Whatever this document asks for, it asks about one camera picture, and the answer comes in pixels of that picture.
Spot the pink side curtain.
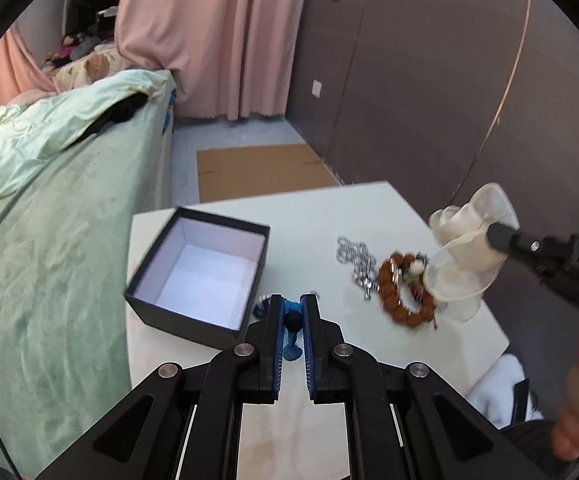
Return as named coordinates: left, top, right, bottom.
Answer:
left=0, top=23, right=57, bottom=105

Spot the green bed quilt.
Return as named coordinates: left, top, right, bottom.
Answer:
left=0, top=70, right=175, bottom=479

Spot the sheer white organza pouch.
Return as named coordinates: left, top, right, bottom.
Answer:
left=423, top=183, right=519, bottom=322

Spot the large brown rudraksha bracelet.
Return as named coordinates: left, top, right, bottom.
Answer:
left=376, top=251, right=438, bottom=331

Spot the black jewelry box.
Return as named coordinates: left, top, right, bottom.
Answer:
left=124, top=208, right=271, bottom=350

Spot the silver ball chain necklace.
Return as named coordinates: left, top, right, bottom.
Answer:
left=336, top=235, right=381, bottom=302

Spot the flattened brown cardboard box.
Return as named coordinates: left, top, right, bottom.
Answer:
left=197, top=143, right=339, bottom=203

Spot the floral pillow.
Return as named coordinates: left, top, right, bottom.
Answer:
left=42, top=44, right=135, bottom=91

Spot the white wall socket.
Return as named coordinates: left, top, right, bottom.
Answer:
left=311, top=79, right=322, bottom=99

